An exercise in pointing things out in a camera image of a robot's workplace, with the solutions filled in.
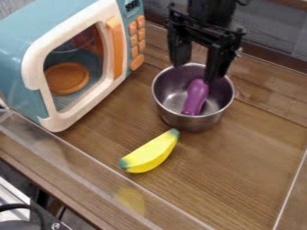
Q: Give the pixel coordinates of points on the purple toy eggplant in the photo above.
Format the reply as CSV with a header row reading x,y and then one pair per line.
x,y
198,92

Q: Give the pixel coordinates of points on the clear acrylic barrier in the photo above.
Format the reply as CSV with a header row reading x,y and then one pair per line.
x,y
106,198

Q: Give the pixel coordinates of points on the orange microwave turntable plate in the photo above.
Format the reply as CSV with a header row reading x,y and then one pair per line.
x,y
66,78

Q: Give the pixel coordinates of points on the silver metal pot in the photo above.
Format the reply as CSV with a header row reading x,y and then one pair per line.
x,y
170,92

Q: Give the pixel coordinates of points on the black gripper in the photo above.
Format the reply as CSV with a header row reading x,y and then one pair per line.
x,y
205,22

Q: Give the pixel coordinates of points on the blue toy microwave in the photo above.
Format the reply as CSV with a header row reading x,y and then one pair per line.
x,y
98,33

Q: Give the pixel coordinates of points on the yellow toy banana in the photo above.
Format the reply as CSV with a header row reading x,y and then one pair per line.
x,y
149,156

